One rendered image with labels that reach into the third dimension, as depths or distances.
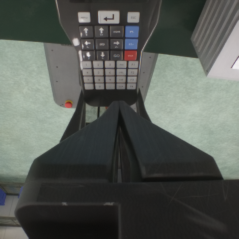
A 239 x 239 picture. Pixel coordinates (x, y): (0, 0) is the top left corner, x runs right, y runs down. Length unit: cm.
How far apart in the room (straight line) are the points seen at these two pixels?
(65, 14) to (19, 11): 19
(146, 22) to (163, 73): 125
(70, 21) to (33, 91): 143
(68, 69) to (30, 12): 71
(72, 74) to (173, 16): 79
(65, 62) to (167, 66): 66
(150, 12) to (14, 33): 27
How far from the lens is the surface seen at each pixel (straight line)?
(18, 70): 152
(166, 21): 37
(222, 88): 168
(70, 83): 114
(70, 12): 20
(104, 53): 22
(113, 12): 20
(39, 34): 40
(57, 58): 104
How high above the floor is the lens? 107
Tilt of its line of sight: 37 degrees down
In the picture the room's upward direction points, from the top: 179 degrees clockwise
